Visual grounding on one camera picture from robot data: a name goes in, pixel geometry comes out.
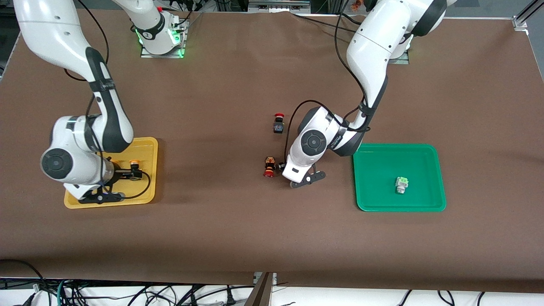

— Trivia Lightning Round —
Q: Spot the green plastic tray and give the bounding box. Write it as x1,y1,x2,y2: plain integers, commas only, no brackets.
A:
353,144,447,212

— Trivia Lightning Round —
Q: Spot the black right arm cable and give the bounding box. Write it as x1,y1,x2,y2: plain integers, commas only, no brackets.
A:
64,0,152,200

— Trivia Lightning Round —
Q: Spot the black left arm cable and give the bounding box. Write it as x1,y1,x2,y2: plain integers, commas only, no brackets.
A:
282,11,372,170

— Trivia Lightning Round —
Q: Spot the aluminium frame profile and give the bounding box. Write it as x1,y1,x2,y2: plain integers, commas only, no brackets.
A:
512,0,544,30

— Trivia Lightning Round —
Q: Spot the brown table cover sheet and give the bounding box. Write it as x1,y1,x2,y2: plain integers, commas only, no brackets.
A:
0,12,544,294

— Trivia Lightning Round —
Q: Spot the grey equipment box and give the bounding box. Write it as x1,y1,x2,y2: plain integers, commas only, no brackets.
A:
249,0,311,13

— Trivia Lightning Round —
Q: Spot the yellow plastic tray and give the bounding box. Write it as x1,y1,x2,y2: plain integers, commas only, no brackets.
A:
64,137,159,209

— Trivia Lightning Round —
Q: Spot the brown table support beam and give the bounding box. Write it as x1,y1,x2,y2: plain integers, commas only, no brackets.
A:
244,272,275,306

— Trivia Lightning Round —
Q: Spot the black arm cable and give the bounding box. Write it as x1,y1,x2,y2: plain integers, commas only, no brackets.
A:
64,0,152,200
282,11,372,170

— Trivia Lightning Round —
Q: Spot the teal cable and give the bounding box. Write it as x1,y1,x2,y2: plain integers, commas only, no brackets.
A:
57,278,71,306

